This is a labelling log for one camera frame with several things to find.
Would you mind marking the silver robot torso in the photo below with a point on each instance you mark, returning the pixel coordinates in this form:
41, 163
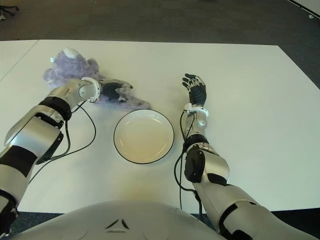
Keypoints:
112, 220

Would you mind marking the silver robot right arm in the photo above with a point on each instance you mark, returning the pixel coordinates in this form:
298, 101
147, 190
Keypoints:
215, 165

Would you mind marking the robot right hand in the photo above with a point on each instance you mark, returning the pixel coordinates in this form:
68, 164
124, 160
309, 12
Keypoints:
198, 93

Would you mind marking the purple plush bunny doll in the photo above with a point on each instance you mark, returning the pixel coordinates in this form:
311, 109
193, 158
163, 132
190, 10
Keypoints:
67, 67

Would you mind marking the black office chair base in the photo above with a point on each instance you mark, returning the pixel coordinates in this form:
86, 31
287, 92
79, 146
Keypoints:
8, 9

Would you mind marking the white plate with black rim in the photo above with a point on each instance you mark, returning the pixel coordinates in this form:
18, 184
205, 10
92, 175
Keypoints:
145, 137

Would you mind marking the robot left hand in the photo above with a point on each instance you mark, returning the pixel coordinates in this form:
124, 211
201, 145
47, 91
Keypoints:
110, 88

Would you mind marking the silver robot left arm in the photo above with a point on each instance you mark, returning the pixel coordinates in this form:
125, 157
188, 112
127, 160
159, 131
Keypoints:
32, 135

